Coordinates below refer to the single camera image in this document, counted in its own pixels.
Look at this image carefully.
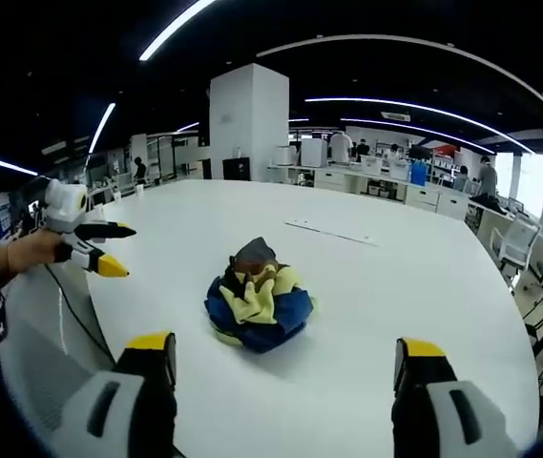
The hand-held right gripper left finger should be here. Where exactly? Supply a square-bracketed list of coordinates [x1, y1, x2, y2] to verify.
[53, 331, 178, 458]

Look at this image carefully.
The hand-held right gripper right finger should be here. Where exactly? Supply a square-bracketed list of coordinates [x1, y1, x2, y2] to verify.
[391, 337, 520, 458]

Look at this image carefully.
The blue and yellow garment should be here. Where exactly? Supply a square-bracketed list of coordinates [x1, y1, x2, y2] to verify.
[203, 237, 321, 355]

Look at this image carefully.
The person's left hand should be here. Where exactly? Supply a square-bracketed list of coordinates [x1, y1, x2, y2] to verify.
[7, 229, 70, 281]

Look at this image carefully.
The ceiling light strip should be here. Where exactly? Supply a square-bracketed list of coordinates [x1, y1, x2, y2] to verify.
[88, 102, 117, 156]
[303, 96, 537, 155]
[0, 155, 39, 177]
[138, 0, 218, 62]
[340, 117, 496, 155]

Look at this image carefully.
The black box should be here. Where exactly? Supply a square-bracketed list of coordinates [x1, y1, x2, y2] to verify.
[222, 156, 252, 182]

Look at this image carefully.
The white office chair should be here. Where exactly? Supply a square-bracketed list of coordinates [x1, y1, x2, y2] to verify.
[489, 212, 543, 290]

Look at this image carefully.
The white appliance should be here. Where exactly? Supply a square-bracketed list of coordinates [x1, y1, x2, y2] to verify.
[300, 139, 328, 169]
[275, 145, 298, 168]

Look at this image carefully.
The white cabinet row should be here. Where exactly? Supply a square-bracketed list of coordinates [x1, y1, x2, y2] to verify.
[312, 165, 470, 220]

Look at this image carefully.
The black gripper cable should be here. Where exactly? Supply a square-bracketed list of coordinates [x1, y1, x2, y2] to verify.
[44, 263, 115, 369]

